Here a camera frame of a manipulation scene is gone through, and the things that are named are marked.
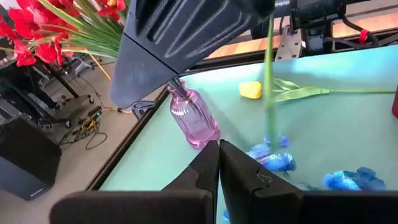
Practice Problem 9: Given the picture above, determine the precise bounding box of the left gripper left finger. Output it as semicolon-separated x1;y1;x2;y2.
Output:
49;139;220;224

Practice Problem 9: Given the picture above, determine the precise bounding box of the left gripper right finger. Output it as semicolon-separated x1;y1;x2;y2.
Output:
219;139;398;224

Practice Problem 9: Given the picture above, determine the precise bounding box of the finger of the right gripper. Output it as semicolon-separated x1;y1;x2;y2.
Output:
109;0;276;109

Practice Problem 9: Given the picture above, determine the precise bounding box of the yellow tulip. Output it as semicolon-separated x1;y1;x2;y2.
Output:
238;77;397;103

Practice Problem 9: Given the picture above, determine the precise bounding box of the small blue flower bunch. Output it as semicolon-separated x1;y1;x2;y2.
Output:
247;14;296;174

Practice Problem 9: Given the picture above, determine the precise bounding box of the red ribbed glass vase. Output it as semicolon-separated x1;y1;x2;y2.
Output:
391;85;398;119

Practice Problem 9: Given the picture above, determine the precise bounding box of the pink ribbed glass vase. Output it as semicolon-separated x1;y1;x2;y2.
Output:
167;79;221;151

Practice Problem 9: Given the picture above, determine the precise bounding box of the black standing desk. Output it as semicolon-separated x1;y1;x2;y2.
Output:
0;58;94;125

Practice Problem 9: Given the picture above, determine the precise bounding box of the black case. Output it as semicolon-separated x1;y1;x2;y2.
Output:
0;116;62;202

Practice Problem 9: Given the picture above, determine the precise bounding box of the yellow cable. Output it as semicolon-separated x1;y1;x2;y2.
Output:
89;53;133;114

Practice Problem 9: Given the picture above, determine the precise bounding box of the power strip with cables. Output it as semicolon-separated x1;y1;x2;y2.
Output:
57;105;108;151

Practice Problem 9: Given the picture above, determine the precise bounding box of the grey metal mounting bracket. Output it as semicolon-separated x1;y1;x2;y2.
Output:
275;26;303;62

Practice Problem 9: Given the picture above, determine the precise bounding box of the red cable tie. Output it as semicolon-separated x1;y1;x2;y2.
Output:
358;29;370;45

